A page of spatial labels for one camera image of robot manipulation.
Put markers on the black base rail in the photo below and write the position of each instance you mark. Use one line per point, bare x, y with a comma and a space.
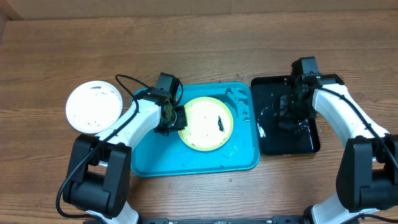
277, 219

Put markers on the yellow plate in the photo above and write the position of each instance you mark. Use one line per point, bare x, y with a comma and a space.
209, 124

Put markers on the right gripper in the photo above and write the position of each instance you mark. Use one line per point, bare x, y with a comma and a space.
286, 115

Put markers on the black plastic tray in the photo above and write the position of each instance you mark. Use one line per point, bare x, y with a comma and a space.
274, 140

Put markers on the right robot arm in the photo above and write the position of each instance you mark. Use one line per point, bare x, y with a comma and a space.
367, 178

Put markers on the teal plastic tray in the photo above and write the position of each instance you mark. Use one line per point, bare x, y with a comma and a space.
157, 155

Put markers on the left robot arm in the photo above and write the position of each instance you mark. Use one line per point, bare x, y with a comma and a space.
98, 174

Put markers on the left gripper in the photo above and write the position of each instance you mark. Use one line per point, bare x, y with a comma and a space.
180, 124

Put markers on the white plate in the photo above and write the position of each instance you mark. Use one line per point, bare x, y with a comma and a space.
93, 107

